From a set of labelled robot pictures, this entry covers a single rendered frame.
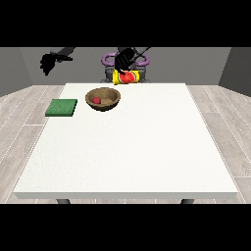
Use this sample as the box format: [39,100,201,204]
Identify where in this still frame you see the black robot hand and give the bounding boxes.
[39,52,74,77]
[114,47,138,76]

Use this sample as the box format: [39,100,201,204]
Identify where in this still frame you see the yellow cup with melon print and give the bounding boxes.
[112,69,141,86]

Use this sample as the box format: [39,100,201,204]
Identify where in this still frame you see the brown wooden bowl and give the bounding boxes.
[84,86,122,113]

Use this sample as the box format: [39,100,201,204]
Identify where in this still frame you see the green square pad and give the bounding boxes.
[44,98,78,118]

